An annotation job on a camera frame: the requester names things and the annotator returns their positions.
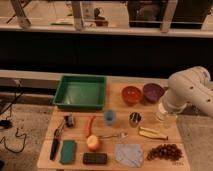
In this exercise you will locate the green sponge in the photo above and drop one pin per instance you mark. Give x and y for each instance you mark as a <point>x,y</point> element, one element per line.
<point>68,152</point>

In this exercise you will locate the metal fork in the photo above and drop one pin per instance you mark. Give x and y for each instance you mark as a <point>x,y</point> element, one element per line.
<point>118,135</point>

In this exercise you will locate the bunch of dark grapes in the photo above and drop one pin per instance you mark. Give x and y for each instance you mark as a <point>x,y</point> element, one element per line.
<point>165,151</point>

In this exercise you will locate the purple bowl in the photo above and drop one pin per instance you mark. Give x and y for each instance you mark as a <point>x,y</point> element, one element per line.
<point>153,92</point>

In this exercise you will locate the black rectangular sponge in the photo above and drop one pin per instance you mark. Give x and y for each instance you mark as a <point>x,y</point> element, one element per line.
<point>95,158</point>

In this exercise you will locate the blue plastic cup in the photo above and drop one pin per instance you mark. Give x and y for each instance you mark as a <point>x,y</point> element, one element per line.
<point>109,117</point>

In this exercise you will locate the white paper cup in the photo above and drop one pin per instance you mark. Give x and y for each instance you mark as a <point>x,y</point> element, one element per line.
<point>162,115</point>

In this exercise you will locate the orange carrot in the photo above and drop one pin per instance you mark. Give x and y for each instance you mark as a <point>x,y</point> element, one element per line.
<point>89,126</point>

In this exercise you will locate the green plastic tray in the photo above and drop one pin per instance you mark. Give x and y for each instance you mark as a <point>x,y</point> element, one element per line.
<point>81,93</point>

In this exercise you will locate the small black toy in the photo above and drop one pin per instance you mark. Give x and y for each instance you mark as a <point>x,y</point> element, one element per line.
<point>69,121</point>

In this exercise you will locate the red bowl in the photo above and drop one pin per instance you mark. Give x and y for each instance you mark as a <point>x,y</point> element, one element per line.
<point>131,95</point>

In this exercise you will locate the yellow banana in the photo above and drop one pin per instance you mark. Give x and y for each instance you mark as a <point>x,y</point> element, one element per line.
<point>150,133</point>

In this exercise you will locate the black handled knife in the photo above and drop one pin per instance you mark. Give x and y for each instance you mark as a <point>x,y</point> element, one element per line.
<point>56,141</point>

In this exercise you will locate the yellow red apple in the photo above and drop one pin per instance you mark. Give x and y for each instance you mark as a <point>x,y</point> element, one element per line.
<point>93,143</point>

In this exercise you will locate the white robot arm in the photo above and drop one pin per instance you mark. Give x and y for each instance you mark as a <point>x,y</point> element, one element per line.
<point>189,86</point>

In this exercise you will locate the small metal cup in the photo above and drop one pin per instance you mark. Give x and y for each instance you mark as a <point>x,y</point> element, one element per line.
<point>134,119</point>

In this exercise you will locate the blue-grey cloth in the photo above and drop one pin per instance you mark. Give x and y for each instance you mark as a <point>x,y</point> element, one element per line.
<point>130,155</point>

